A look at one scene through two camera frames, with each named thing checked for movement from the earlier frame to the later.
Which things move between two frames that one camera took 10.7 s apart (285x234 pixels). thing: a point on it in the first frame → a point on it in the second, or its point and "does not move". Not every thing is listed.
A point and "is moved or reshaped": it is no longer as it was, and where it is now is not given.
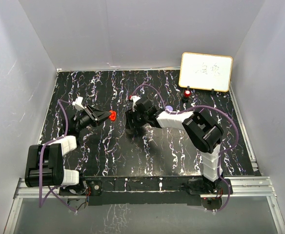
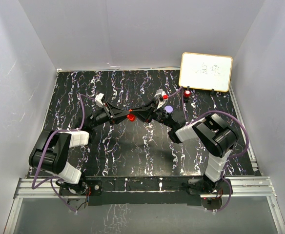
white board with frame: [205, 71] does not move
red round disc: [112, 116] is moved or reshaped
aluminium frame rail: [260, 186] does not move
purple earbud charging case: [169, 107] does not move
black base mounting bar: [186, 190] does not move
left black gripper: [101, 116] → [116, 112]
